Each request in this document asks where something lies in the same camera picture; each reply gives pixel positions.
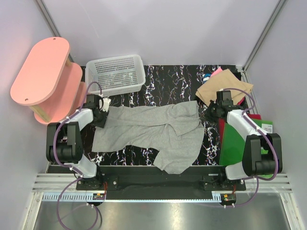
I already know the blue white cloth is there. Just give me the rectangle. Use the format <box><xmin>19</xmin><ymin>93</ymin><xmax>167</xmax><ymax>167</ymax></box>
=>
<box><xmin>202</xmin><ymin>73</ymin><xmax>211</xmax><ymax>84</ymax></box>

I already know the tan folded t-shirt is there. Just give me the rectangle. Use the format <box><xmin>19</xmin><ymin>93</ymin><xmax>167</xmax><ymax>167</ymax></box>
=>
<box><xmin>196</xmin><ymin>69</ymin><xmax>253</xmax><ymax>106</ymax></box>

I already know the pink cloth in pile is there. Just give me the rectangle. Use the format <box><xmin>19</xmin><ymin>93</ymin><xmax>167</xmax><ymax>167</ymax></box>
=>
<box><xmin>211</xmin><ymin>68</ymin><xmax>223</xmax><ymax>76</ymax></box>

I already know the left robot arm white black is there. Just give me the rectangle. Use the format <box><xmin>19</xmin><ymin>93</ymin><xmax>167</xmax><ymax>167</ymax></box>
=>
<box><xmin>46</xmin><ymin>94</ymin><xmax>111</xmax><ymax>190</ymax></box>

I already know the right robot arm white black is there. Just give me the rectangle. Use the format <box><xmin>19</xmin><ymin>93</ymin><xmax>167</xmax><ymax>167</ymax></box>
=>
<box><xmin>207</xmin><ymin>88</ymin><xmax>283</xmax><ymax>190</ymax></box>

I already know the aluminium frame rail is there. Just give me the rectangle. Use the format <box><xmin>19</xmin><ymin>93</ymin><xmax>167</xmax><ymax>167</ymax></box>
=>
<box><xmin>32</xmin><ymin>173</ymin><xmax>292</xmax><ymax>193</ymax></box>

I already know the white plastic basket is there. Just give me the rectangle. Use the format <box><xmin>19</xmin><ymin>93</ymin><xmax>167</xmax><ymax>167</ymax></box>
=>
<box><xmin>85</xmin><ymin>55</ymin><xmax>146</xmax><ymax>97</ymax></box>

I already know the grey t-shirt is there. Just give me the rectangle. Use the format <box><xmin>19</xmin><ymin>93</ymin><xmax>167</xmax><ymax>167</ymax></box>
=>
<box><xmin>92</xmin><ymin>101</ymin><xmax>205</xmax><ymax>174</ymax></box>

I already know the pink two-tier shelf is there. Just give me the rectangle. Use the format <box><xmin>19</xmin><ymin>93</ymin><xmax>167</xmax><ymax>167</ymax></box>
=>
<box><xmin>10</xmin><ymin>37</ymin><xmax>86</xmax><ymax>125</ymax></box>

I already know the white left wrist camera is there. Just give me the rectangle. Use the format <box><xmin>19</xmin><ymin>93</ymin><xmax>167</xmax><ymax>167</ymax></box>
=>
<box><xmin>99</xmin><ymin>97</ymin><xmax>111</xmax><ymax>112</ymax></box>

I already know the white slotted cable duct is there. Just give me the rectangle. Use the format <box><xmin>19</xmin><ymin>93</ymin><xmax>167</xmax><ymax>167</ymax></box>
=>
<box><xmin>42</xmin><ymin>191</ymin><xmax>221</xmax><ymax>203</ymax></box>

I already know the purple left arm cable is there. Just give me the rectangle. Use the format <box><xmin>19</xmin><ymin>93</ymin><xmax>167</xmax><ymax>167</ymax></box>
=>
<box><xmin>53</xmin><ymin>81</ymin><xmax>104</xmax><ymax>230</ymax></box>

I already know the red folder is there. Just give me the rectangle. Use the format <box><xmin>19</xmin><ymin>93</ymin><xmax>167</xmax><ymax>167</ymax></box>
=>
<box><xmin>218</xmin><ymin>114</ymin><xmax>261</xmax><ymax>135</ymax></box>

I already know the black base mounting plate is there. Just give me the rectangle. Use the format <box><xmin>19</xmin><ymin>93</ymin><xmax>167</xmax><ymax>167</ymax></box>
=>
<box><xmin>76</xmin><ymin>166</ymin><xmax>246</xmax><ymax>202</ymax></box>

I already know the green plastic folder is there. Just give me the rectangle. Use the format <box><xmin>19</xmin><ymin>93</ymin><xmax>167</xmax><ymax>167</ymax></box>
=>
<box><xmin>218</xmin><ymin>119</ymin><xmax>273</xmax><ymax>166</ymax></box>

